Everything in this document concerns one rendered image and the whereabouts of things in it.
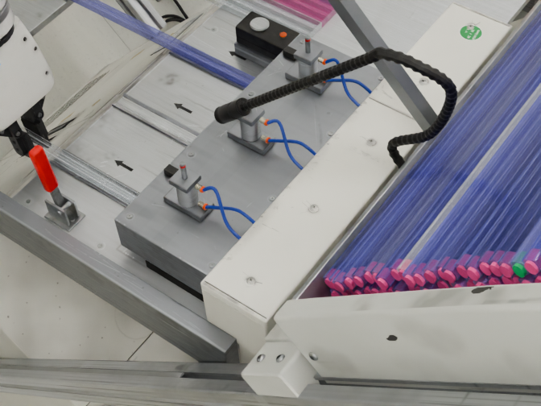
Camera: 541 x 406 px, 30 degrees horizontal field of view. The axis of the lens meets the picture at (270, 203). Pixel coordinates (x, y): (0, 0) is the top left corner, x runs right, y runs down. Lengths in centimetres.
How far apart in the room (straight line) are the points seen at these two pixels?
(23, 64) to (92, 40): 122
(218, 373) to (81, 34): 146
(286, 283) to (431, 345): 28
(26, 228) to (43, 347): 46
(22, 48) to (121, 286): 29
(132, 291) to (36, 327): 52
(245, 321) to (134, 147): 32
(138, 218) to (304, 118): 22
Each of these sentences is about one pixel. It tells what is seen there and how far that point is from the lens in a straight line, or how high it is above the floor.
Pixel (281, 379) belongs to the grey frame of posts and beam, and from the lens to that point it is 87.
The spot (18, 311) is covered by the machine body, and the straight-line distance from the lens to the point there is 157.
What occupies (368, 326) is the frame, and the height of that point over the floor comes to 151.
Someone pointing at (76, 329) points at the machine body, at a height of 62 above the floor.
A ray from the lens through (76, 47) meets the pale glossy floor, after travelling 236.
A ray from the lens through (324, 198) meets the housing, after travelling 104.
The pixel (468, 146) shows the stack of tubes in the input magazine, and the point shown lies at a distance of 92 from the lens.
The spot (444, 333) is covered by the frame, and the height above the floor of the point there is 158.
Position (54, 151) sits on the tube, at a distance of 121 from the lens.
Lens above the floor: 211
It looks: 56 degrees down
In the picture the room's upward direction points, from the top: 77 degrees clockwise
